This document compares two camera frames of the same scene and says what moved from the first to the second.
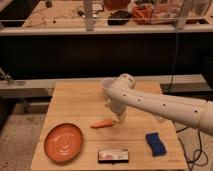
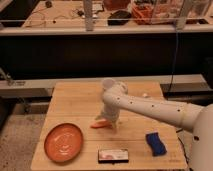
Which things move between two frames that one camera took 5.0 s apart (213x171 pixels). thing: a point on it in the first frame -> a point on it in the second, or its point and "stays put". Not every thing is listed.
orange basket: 142,14 stays put
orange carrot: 101,123 stays put
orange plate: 63,142 stays put
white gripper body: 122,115 -> 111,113
